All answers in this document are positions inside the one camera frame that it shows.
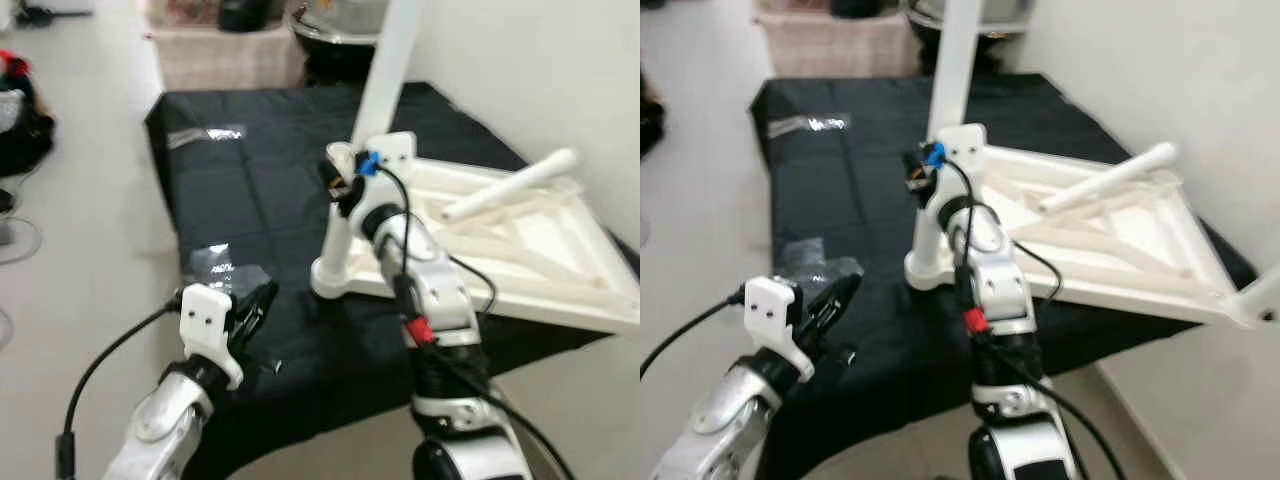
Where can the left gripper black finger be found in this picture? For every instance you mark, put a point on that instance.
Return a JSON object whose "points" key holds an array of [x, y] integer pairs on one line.
{"points": [[262, 298], [842, 285]]}

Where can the white plastic table leg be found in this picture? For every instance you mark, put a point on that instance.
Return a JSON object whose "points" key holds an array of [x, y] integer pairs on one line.
{"points": [[1110, 175], [958, 60], [395, 60], [510, 185], [1262, 292]]}

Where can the white plastic table top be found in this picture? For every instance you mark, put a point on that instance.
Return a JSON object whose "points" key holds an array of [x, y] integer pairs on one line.
{"points": [[1150, 240], [560, 240]]}

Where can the clear tape patch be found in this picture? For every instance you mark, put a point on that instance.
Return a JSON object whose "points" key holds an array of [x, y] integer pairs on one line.
{"points": [[215, 265], [800, 255]]}

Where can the black tablecloth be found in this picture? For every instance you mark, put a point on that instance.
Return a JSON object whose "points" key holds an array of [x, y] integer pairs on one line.
{"points": [[850, 180], [250, 180]]}

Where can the clear plastic wrapper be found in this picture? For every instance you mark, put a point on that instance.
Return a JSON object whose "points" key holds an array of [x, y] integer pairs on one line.
{"points": [[810, 125], [205, 135]]}

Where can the black round basin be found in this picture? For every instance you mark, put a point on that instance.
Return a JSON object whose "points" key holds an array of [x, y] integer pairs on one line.
{"points": [[925, 40], [330, 50]]}

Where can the beige cloth covered bench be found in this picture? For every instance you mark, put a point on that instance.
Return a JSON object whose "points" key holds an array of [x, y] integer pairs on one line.
{"points": [[230, 60], [840, 45]]}

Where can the black bag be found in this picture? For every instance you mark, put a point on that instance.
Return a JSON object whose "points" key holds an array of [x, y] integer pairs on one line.
{"points": [[857, 8], [243, 12]]}

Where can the open black suitcase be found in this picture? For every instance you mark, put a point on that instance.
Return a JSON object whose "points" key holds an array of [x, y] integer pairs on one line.
{"points": [[650, 120], [30, 145]]}

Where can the white plastic bag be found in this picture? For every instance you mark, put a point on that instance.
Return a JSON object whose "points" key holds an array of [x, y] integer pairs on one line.
{"points": [[10, 110]]}

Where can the red stuffed toy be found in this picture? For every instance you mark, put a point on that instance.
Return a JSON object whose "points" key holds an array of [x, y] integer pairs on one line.
{"points": [[12, 62]]}

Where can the black round floor device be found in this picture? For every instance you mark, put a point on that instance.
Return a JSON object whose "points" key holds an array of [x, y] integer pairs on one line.
{"points": [[32, 14]]}

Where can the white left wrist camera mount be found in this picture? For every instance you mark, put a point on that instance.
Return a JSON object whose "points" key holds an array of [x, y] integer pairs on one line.
{"points": [[208, 315], [772, 305]]}

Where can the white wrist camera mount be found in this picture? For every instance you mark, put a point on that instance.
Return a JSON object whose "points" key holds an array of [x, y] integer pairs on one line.
{"points": [[772, 305], [208, 315], [965, 145], [395, 150]]}

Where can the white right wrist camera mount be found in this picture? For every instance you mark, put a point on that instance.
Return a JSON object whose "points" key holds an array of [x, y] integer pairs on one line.
{"points": [[395, 150], [965, 145]]}

